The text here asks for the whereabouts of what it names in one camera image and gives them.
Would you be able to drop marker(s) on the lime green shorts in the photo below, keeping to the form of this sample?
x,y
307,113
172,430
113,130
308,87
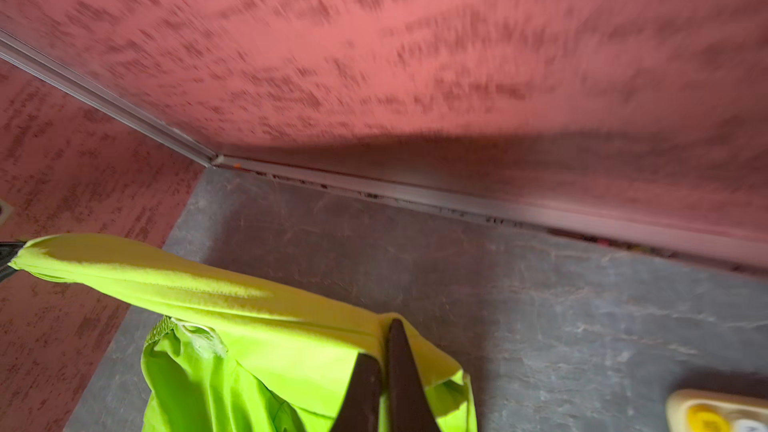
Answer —
x,y
234,352

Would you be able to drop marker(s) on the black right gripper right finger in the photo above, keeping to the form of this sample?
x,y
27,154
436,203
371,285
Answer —
x,y
408,407

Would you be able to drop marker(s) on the cream desk calculator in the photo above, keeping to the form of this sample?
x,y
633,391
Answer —
x,y
691,410

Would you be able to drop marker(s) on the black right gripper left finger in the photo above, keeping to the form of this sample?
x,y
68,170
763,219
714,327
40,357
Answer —
x,y
361,406

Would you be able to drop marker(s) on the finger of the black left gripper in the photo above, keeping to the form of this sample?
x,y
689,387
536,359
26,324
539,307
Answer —
x,y
8,251

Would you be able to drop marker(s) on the left aluminium corner post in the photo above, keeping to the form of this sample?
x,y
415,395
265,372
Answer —
x,y
76,85

